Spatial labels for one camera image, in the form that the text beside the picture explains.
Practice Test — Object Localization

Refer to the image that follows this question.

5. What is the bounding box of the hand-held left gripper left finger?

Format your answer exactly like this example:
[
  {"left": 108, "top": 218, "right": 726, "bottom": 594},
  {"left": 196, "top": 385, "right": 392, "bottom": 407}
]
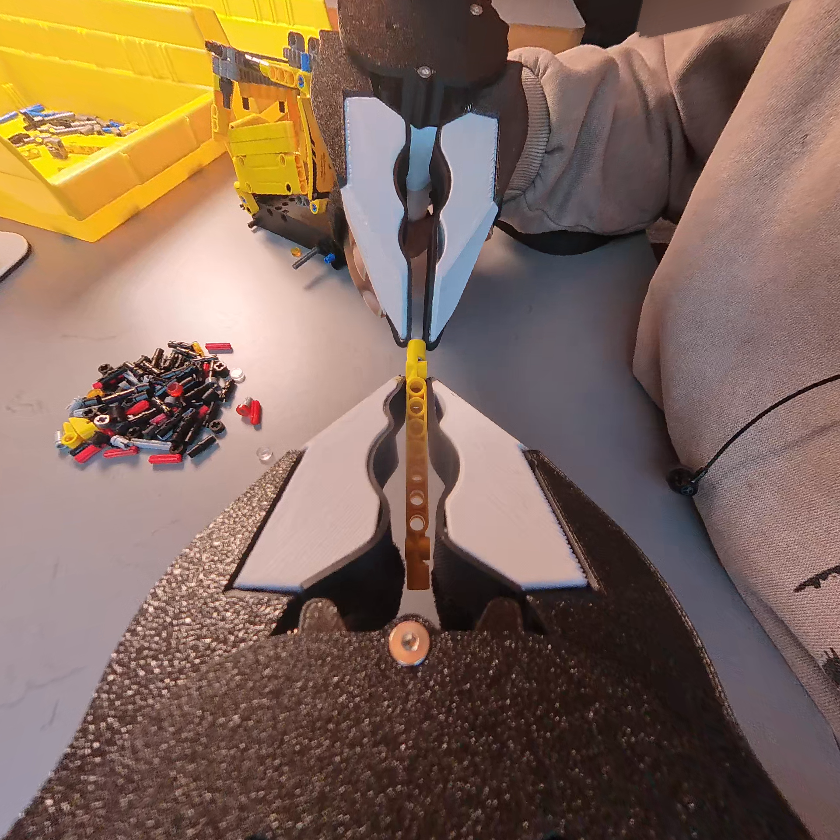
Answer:
[{"left": 230, "top": 377, "right": 404, "bottom": 597}]

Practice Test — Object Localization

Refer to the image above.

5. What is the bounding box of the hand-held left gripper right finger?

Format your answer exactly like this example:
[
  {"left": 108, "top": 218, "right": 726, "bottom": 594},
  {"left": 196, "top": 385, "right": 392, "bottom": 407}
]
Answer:
[{"left": 428, "top": 378, "right": 588, "bottom": 595}]

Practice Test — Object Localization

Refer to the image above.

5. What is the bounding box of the person's beige sweatshirt torso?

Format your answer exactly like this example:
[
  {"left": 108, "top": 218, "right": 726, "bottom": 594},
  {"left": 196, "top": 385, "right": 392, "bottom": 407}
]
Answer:
[{"left": 630, "top": 33, "right": 840, "bottom": 742}]

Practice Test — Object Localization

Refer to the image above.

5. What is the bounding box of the yellow toy robot model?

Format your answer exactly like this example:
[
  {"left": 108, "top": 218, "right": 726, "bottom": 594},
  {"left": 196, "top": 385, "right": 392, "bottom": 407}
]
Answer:
[{"left": 205, "top": 29, "right": 349, "bottom": 271}]

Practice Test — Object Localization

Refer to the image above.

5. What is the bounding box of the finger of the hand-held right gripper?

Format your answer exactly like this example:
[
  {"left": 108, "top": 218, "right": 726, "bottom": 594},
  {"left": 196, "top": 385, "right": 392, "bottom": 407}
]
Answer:
[
  {"left": 425, "top": 115, "right": 502, "bottom": 349},
  {"left": 340, "top": 96, "right": 413, "bottom": 349}
]

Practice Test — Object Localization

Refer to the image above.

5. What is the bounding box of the heap of grey blue pieces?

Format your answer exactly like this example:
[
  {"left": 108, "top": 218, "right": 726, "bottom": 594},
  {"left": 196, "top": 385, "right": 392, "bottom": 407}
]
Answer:
[{"left": 0, "top": 101, "right": 142, "bottom": 161}]

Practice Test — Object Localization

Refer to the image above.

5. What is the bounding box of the yellow perforated beam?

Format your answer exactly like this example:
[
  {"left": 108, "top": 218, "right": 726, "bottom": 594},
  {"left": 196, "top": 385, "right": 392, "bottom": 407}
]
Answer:
[{"left": 403, "top": 338, "right": 431, "bottom": 589}]

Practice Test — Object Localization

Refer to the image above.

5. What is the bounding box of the white book stand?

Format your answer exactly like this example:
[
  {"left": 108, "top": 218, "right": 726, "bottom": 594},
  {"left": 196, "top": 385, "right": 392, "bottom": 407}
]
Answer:
[{"left": 0, "top": 231, "right": 32, "bottom": 284}]

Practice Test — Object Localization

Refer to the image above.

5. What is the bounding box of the pile of small connector pins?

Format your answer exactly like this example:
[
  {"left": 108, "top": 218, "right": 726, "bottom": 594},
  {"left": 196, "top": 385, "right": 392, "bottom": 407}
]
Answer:
[{"left": 56, "top": 340, "right": 238, "bottom": 466}]

